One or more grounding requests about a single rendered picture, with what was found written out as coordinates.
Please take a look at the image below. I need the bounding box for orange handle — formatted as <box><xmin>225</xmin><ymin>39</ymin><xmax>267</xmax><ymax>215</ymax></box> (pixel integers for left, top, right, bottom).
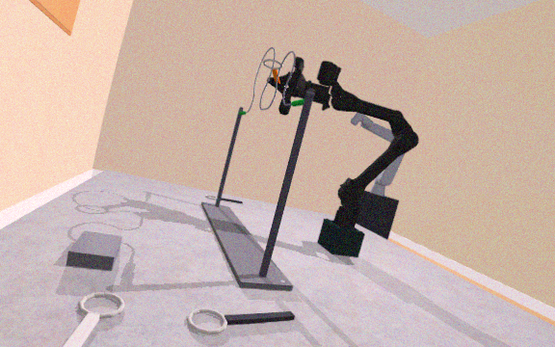
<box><xmin>263</xmin><ymin>59</ymin><xmax>281</xmax><ymax>83</ymax></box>

